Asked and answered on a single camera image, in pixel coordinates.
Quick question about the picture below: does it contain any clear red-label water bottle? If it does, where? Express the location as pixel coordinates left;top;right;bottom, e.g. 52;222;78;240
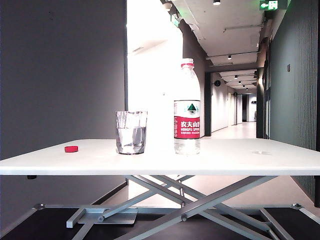
173;58;202;156

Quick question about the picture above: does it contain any grey scissor table frame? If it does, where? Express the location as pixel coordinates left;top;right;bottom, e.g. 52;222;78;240
0;174;320;240

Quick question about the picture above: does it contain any large green exit sign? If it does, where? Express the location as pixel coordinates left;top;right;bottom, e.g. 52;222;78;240
259;0;291;11

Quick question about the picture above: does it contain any grey ceiling conduit pipe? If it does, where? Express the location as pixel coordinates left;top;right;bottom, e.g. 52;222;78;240
222;24;263;33

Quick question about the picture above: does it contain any clear faceted glass cup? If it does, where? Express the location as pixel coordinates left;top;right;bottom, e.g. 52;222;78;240
115;110;148;155

